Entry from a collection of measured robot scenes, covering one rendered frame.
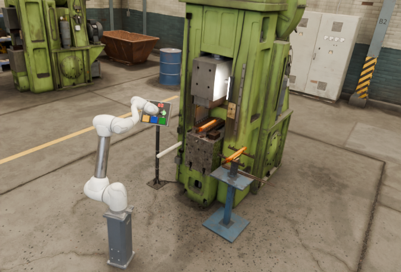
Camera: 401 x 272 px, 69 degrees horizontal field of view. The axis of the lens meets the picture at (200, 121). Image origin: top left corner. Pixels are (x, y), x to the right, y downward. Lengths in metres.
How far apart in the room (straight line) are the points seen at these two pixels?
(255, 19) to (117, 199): 2.02
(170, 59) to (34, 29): 3.07
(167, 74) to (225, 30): 4.94
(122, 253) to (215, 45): 2.22
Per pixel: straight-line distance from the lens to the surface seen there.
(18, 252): 3.58
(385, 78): 8.60
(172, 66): 7.84
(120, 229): 2.83
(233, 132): 3.29
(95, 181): 2.72
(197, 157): 3.45
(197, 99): 3.25
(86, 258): 3.32
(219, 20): 3.12
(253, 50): 2.97
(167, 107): 3.47
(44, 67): 7.58
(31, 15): 7.36
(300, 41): 8.18
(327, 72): 8.10
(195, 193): 3.75
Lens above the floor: 2.46
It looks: 25 degrees down
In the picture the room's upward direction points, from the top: 5 degrees clockwise
